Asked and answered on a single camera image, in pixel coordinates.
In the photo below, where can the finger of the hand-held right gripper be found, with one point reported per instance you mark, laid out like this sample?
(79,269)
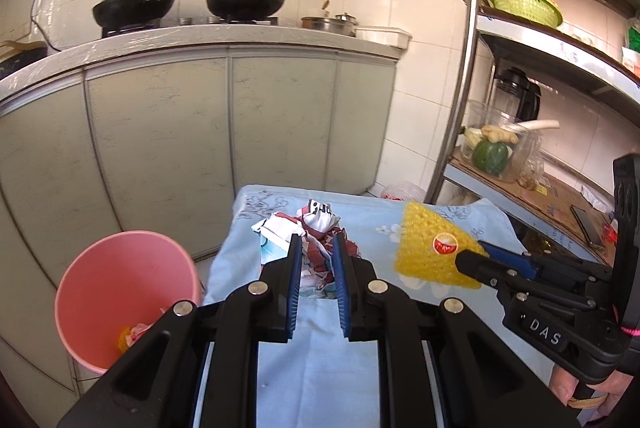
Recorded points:
(505,258)
(480,270)

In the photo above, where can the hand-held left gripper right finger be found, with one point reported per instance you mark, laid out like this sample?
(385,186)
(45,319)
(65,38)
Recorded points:
(342,288)

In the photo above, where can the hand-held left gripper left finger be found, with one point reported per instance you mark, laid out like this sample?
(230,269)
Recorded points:
(295,288)

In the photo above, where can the red and white paper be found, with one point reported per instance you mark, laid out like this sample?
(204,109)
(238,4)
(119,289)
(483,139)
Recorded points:
(317,218)

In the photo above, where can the pink plastic bucket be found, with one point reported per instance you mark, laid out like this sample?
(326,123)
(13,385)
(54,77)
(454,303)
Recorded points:
(100,278)

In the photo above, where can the person's right hand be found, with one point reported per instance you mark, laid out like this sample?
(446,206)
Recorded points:
(562,383)

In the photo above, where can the crumpled white and blue packet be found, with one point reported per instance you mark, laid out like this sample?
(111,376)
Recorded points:
(275,240)

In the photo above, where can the brown cardboard sheet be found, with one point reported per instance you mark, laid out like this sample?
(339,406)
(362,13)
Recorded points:
(545,208)

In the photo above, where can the red snack packet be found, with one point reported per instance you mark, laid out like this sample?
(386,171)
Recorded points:
(609,233)

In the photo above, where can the black smartphone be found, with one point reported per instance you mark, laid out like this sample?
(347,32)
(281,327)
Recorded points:
(587,225)

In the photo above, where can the clear bag of brown food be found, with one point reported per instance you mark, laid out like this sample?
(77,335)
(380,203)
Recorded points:
(531,170)

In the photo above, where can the light blue floral cloth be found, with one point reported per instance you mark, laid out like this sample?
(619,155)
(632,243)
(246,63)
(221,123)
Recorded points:
(320,383)

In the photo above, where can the green bell pepper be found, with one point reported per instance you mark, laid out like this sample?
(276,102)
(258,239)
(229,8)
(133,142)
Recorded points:
(491,157)

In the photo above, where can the clear plastic container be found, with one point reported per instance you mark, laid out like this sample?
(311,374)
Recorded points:
(525,152)

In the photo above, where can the white bag with red print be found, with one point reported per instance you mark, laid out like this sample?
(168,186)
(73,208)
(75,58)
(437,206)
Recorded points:
(405,192)

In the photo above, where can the ginger root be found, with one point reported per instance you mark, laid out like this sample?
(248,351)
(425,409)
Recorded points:
(500,135)

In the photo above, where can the white scallion stalk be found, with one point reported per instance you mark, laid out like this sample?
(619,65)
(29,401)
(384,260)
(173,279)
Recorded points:
(537,125)

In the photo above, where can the black blender jug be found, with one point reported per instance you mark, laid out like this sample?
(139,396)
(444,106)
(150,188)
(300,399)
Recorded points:
(520,92)

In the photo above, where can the grey kitchen counter cabinet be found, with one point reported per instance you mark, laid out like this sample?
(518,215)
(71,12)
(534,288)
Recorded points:
(165,132)

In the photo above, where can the metal shelf rack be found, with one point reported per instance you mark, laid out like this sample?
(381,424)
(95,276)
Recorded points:
(525,32)

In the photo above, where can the green plastic basket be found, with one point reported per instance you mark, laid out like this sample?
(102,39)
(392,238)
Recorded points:
(525,7)

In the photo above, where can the white rectangular tray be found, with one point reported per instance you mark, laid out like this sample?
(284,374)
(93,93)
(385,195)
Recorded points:
(385,36)

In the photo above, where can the green packet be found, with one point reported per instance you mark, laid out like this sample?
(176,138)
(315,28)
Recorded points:
(633,37)

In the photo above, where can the steel pot with lid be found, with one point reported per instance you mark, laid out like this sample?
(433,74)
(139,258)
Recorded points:
(330,23)

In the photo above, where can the gas stove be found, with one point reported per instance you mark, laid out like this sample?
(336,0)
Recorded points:
(190,25)

